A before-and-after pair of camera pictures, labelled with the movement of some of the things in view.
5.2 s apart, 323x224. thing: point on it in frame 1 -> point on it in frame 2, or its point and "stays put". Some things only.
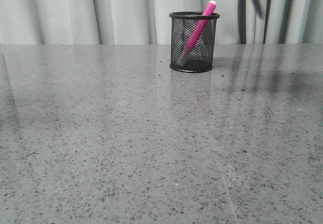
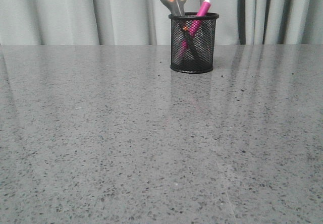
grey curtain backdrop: x=138 y=12 stays put
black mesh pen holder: x=193 y=41 stays put
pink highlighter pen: x=199 y=29 -> x=194 y=26
